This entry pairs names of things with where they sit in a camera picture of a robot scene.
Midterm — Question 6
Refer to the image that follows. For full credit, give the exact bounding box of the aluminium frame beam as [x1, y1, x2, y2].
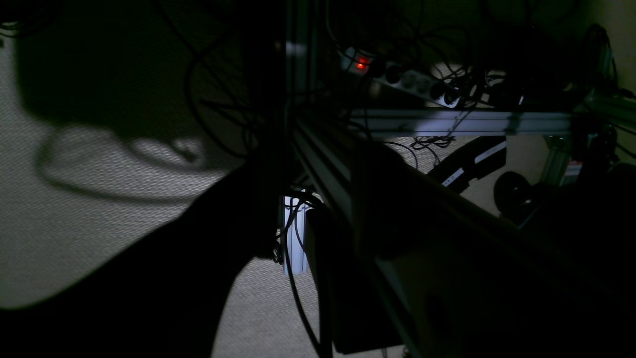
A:
[350, 108, 579, 137]

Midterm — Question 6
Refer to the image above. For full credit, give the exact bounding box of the white power strip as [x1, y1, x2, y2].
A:
[340, 47, 460, 108]

